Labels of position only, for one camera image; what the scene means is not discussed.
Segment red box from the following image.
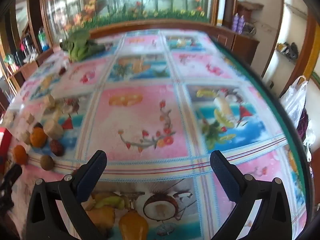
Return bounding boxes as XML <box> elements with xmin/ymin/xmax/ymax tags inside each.
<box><xmin>0</xmin><ymin>127</ymin><xmax>13</xmax><ymax>153</ymax></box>

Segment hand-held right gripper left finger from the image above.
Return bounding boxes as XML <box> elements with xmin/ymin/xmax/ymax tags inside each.
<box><xmin>26</xmin><ymin>150</ymin><xmax>108</xmax><ymax>240</ymax></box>

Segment brown kiwi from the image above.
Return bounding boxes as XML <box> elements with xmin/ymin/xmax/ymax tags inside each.
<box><xmin>40</xmin><ymin>155</ymin><xmax>55</xmax><ymax>171</ymax></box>

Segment dark shoes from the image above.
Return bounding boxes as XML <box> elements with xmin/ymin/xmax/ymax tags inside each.
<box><xmin>276</xmin><ymin>42</ymin><xmax>299</xmax><ymax>59</ymax></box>

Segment framed landscape painting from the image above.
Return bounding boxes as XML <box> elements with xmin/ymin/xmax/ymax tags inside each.
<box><xmin>41</xmin><ymin>0</ymin><xmax>220</xmax><ymax>34</ymax></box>

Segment wooden side cabinet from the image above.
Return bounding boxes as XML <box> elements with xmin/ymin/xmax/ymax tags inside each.
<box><xmin>0</xmin><ymin>47</ymin><xmax>53</xmax><ymax>87</ymax></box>

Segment reddish brown fruit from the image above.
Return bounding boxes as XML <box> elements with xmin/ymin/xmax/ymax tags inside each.
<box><xmin>49</xmin><ymin>140</ymin><xmax>65</xmax><ymax>157</ymax></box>

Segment green bok choy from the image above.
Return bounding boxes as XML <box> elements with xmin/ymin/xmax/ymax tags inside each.
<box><xmin>60</xmin><ymin>29</ymin><xmax>105</xmax><ymax>62</ymax></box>

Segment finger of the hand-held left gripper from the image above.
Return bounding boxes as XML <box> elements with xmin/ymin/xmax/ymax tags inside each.
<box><xmin>0</xmin><ymin>164</ymin><xmax>23</xmax><ymax>192</ymax></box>
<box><xmin>0</xmin><ymin>189</ymin><xmax>15</xmax><ymax>208</ymax></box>

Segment white plastic bag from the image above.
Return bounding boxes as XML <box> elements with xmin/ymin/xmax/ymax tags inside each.
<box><xmin>280</xmin><ymin>76</ymin><xmax>309</xmax><ymax>130</ymax></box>

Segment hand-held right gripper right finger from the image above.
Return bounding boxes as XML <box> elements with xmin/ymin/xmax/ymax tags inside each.
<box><xmin>209</xmin><ymin>150</ymin><xmax>293</xmax><ymax>240</ymax></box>

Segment orange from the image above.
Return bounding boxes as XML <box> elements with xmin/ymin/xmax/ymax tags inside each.
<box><xmin>13</xmin><ymin>145</ymin><xmax>29</xmax><ymax>165</ymax></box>
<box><xmin>30</xmin><ymin>127</ymin><xmax>48</xmax><ymax>147</ymax></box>

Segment printed tablecloth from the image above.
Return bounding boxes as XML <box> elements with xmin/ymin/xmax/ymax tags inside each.
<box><xmin>0</xmin><ymin>29</ymin><xmax>310</xmax><ymax>240</ymax></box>

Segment green plastic bottle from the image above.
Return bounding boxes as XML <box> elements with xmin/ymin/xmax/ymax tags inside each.
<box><xmin>37</xmin><ymin>27</ymin><xmax>49</xmax><ymax>52</ymax></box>

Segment black pot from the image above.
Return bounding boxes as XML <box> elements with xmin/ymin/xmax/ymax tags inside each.
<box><xmin>19</xmin><ymin>34</ymin><xmax>34</xmax><ymax>55</ymax></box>

